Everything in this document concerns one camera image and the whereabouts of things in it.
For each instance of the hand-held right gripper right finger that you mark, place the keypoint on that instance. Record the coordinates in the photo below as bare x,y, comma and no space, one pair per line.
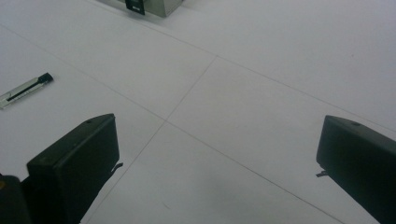
361,161

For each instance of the black clip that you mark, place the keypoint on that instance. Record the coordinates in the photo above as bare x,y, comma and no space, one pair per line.
135,5

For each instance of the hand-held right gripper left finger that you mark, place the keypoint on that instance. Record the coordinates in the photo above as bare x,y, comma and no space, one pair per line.
74,168

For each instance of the clear pen with black cap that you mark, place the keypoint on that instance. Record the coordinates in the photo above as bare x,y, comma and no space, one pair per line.
25,89

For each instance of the grey metal box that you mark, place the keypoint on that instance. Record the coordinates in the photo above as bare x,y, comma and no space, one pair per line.
155,6

